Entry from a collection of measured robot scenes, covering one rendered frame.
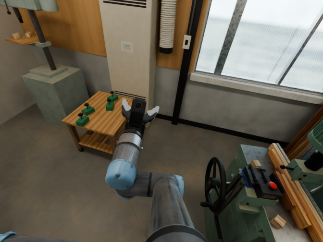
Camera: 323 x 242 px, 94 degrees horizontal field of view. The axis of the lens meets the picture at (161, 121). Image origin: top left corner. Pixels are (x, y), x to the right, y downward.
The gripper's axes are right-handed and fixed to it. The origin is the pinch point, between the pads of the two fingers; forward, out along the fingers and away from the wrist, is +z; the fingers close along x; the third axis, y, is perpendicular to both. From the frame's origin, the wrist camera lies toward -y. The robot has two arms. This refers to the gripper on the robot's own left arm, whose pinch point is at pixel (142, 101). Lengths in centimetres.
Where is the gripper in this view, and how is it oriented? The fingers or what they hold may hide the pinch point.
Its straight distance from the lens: 64.9
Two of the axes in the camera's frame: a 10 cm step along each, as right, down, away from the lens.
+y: -2.2, 7.3, 6.4
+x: 9.7, 2.1, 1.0
